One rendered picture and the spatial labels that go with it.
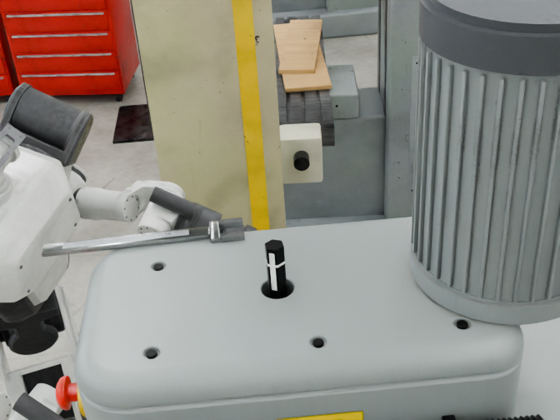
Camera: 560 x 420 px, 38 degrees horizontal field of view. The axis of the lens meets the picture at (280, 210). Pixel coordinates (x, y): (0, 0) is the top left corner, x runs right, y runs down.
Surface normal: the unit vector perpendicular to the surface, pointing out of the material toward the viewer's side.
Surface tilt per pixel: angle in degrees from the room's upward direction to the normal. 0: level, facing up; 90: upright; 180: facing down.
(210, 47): 90
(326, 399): 90
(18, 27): 90
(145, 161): 0
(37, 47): 90
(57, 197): 60
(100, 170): 0
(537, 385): 0
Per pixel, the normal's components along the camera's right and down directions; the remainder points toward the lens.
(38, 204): 0.70, -0.19
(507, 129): -0.36, 0.54
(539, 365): -0.06, -0.83
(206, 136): 0.07, 0.55
